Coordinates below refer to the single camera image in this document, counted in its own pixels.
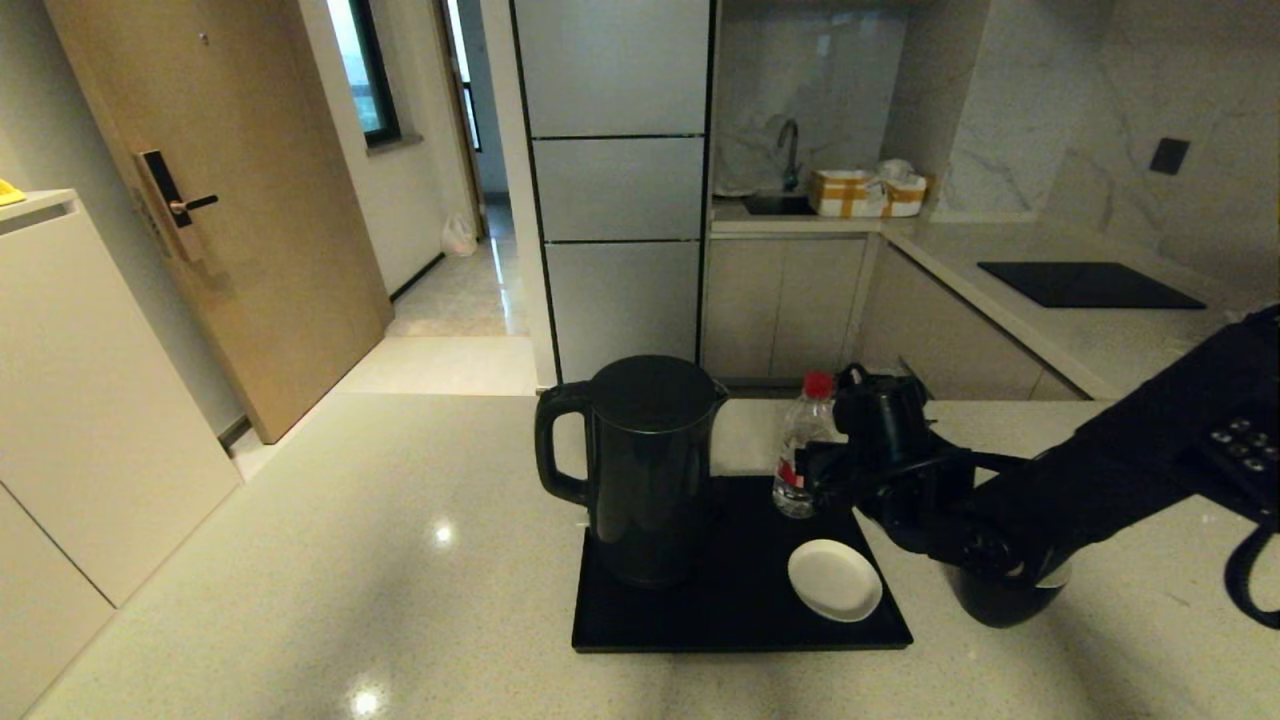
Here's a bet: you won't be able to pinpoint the dark-framed window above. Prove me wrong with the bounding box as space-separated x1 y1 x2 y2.
326 0 403 151

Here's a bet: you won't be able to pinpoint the dark kitchen faucet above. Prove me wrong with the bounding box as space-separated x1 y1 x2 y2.
776 118 802 193

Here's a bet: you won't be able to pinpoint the beige kitchen base cabinets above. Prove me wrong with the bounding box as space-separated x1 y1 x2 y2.
700 234 1091 401

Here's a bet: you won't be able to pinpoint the black door lock handle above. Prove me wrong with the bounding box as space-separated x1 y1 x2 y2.
135 150 221 264

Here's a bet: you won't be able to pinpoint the clear bottle red cap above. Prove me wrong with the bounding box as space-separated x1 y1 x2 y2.
772 371 841 520

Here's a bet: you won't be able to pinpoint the white saucer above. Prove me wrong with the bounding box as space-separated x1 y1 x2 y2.
787 539 884 623

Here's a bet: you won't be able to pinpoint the white side cabinet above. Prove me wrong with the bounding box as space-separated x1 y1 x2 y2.
0 190 244 720

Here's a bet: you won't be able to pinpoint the yellow checked cloth box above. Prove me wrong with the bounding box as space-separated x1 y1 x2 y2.
878 159 933 218
808 169 886 219

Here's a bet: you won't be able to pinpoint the black induction cooktop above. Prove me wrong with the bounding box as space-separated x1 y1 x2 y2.
977 261 1207 310

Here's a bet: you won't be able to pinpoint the black cup white inside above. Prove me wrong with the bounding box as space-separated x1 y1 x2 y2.
943 555 1073 629

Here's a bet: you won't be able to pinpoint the black rectangular tray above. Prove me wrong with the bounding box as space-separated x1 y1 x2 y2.
571 473 914 653

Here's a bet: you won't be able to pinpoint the tall grey refrigerator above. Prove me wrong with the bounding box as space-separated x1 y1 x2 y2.
510 0 713 389

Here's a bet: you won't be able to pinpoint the black electric kettle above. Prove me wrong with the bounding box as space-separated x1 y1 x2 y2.
535 355 730 587

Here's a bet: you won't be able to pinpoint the light wooden door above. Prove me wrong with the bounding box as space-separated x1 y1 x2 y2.
45 0 394 445

